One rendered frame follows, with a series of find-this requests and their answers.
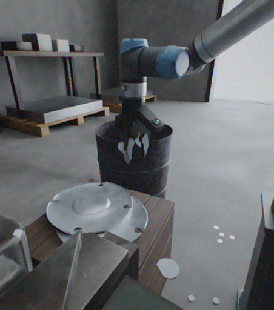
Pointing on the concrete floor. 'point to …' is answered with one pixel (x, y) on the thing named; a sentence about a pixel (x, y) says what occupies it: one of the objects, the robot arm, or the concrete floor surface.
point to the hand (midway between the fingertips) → (137, 158)
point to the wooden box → (162, 226)
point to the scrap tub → (133, 172)
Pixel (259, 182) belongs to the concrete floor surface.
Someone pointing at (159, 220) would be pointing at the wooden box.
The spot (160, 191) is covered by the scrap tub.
